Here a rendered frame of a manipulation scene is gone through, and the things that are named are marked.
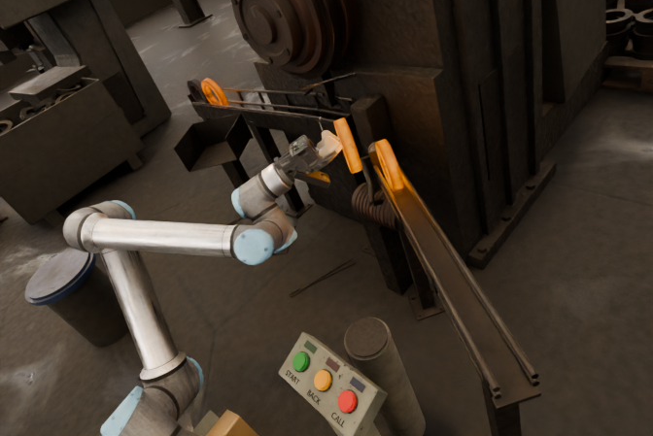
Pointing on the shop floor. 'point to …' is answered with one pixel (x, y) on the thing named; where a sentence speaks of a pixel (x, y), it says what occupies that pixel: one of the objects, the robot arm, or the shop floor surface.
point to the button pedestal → (367, 401)
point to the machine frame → (442, 83)
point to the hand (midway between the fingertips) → (345, 140)
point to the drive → (571, 34)
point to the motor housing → (384, 238)
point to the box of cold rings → (62, 149)
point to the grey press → (72, 31)
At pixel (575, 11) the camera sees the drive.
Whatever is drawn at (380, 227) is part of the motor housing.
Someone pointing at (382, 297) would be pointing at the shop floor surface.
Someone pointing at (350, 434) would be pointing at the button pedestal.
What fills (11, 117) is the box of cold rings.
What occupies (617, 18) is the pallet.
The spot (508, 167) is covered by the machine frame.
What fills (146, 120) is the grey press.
